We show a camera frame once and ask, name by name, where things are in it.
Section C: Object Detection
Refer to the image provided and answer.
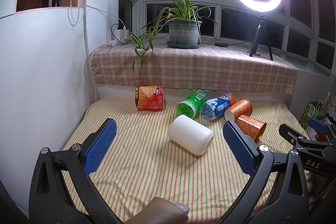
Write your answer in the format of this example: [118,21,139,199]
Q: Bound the green tea bottle cup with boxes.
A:
[176,90,207,119]

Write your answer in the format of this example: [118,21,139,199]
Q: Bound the red orange snack cup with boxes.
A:
[134,85,164,110]

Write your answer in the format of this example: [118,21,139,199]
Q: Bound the green tissue box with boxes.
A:
[299,101,325,129]

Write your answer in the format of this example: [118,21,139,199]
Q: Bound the black inline cable remote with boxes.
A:
[215,42,228,48]

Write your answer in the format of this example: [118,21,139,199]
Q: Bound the potted spider plant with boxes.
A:
[130,0,219,73]

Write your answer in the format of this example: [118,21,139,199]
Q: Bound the white power strip chargers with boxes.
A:
[108,24,129,46]

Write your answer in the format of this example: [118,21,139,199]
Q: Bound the brown sleeve cuff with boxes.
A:
[125,197,190,224]

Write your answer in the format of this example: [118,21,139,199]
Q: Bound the blue soda bottle cup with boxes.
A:
[201,93,236,120]

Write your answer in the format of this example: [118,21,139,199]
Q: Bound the white plastic cup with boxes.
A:
[168,115,214,156]

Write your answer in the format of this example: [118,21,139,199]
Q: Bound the white lace cloth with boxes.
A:
[325,92,336,121]

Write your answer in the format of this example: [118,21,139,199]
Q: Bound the orange paper cup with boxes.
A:
[236,115,266,143]
[224,98,253,121]

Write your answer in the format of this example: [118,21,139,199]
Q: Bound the orange paper cup rear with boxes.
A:
[224,98,253,121]

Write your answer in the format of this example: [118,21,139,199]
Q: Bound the orange paper cup front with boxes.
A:
[236,115,266,143]

